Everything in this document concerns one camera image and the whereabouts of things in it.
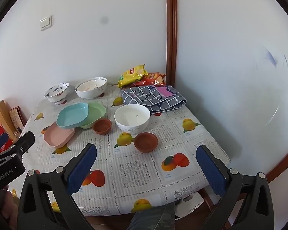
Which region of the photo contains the green square plastic plate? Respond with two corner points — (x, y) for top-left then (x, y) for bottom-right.
(80, 102), (107, 129)

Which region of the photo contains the brown patterned book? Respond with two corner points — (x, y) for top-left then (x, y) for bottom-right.
(9, 106), (25, 134)

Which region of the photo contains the yellow chips bag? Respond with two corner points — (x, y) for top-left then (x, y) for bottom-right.
(118, 64), (148, 88)

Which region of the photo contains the white wall light switch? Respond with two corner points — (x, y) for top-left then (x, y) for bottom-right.
(40, 15), (52, 31)

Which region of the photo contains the brown wooden door frame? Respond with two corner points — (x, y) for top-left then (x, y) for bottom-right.
(166, 0), (178, 86)

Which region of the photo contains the white stool under table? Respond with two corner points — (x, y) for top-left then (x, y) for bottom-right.
(175, 192), (204, 220)

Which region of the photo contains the red chips bag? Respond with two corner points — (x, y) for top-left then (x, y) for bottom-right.
(130, 72), (166, 87)

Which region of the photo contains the brown clay bowl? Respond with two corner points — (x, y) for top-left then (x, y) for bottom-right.
(93, 118), (112, 135)
(134, 132), (159, 153)

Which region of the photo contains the large white ceramic bowl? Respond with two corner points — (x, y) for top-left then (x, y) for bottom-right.
(74, 77), (108, 99)

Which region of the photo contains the lemon print inner bowl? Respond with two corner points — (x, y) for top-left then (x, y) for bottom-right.
(76, 79), (106, 91)

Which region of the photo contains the blue square plastic plate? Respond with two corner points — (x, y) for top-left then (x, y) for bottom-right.
(56, 102), (89, 129)

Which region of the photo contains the person's left hand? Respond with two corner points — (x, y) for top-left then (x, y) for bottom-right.
(1, 186), (18, 229)

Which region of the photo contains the blue white patterned bowl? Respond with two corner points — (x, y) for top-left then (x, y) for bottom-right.
(44, 82), (69, 105)

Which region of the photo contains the fruit print tablecloth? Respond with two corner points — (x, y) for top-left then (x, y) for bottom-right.
(7, 83), (231, 217)

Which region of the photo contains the pink square plastic plate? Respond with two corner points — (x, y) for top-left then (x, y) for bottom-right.
(44, 122), (75, 149)

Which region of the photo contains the grey checked folded cloth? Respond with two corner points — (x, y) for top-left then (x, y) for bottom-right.
(120, 85), (187, 114)

